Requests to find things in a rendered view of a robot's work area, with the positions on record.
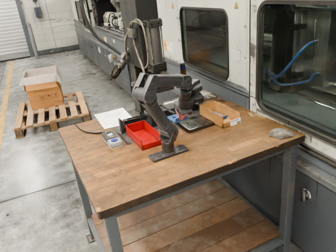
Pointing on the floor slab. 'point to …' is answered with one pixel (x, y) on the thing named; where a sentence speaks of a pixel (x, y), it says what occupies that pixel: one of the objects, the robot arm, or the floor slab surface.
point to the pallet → (19, 126)
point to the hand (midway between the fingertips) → (181, 118)
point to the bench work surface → (181, 189)
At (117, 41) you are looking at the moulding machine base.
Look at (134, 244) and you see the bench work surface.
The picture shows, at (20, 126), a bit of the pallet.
